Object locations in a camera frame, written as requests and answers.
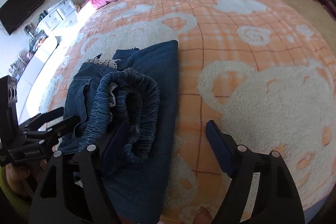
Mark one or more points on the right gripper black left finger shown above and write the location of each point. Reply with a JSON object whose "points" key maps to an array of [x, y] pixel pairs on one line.
{"points": [[71, 189]]}

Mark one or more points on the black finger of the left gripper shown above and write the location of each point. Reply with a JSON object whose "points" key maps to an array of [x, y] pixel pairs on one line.
{"points": [[36, 122], [62, 128]]}

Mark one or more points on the blue denim lace-hem pants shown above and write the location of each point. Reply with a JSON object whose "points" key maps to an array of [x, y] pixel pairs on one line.
{"points": [[128, 105]]}

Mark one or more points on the yellow-green sleeve forearm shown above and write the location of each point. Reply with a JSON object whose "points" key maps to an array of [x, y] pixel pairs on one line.
{"points": [[20, 206]]}

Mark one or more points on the left hand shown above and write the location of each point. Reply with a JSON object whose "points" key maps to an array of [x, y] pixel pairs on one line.
{"points": [[15, 175]]}

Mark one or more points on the right hand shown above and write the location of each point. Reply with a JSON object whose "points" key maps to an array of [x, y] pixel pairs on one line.
{"points": [[203, 216]]}

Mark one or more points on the white drawer cabinet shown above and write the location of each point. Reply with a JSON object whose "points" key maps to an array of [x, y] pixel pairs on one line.
{"points": [[59, 17]]}

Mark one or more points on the orange plaid bear blanket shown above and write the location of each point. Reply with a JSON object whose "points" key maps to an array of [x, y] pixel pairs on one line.
{"points": [[266, 103]]}

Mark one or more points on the black wall television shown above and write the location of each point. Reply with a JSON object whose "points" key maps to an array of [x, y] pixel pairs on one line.
{"points": [[15, 12]]}

